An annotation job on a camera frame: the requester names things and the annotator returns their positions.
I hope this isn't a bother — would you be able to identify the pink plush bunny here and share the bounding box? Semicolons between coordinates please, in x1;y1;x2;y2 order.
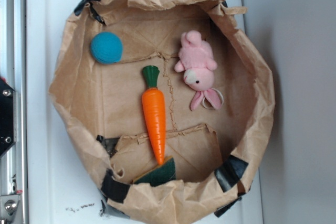
174;30;224;111

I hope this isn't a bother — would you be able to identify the orange plastic carrot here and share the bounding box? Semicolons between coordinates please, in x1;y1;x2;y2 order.
142;65;166;165

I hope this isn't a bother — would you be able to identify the brown paper bag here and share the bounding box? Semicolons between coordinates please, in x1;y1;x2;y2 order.
49;0;275;223

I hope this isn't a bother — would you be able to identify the green scouring sponge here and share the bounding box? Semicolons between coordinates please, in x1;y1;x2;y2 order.
133;156;176;187

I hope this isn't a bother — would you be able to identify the blue knitted ball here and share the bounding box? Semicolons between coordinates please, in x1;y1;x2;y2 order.
90;32;123;65

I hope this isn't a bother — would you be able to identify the black mounting bracket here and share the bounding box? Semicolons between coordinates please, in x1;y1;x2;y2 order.
0;77;15;157

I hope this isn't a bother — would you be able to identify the metal frame rail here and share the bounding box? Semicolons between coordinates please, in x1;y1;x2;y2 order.
1;0;29;223

